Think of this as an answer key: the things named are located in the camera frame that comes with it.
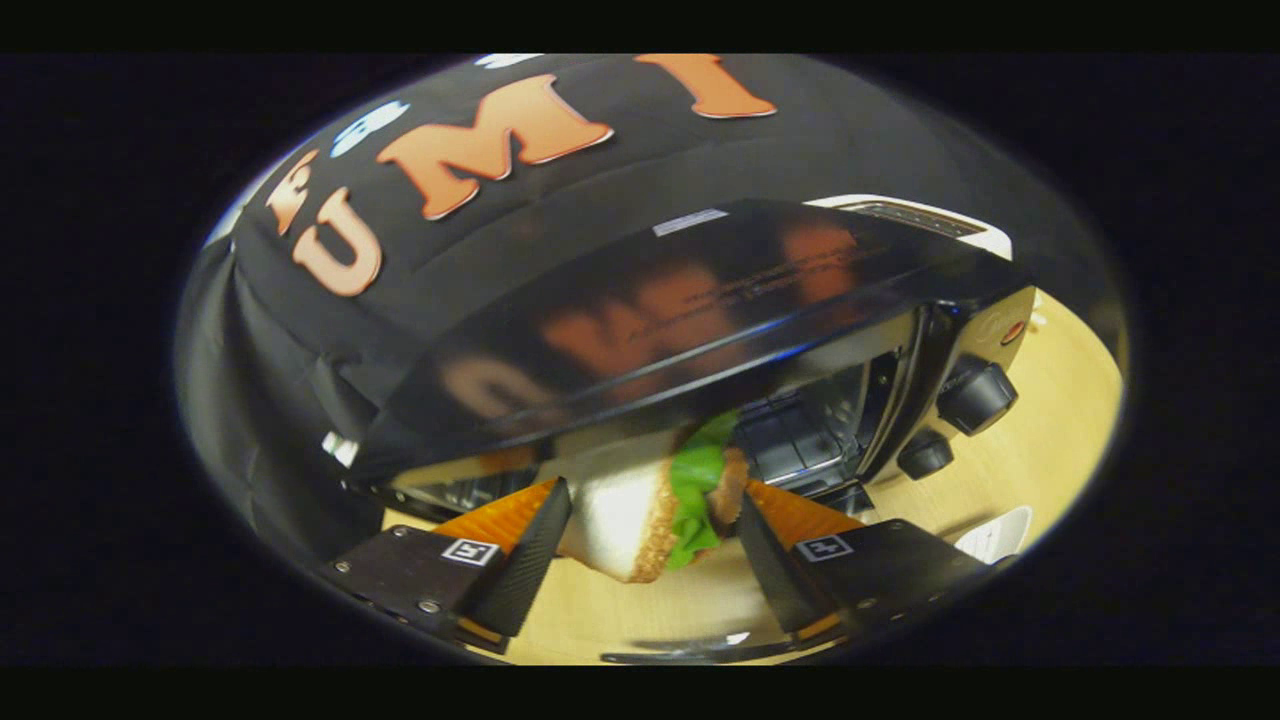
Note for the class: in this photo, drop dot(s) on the white pop-up toaster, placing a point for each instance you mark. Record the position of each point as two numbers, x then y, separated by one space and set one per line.
985 240

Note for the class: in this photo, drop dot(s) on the lettuce sandwich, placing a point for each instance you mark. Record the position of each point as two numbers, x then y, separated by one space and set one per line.
625 510

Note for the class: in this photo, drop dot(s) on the clear plastic tray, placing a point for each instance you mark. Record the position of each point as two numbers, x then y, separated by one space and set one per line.
995 538

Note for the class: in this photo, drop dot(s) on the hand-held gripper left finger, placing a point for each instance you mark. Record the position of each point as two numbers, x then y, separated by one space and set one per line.
525 565

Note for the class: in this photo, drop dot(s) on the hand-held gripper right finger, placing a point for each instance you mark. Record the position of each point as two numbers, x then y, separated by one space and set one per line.
775 575

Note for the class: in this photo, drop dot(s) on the black toaster oven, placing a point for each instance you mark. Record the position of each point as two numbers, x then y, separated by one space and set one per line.
680 310

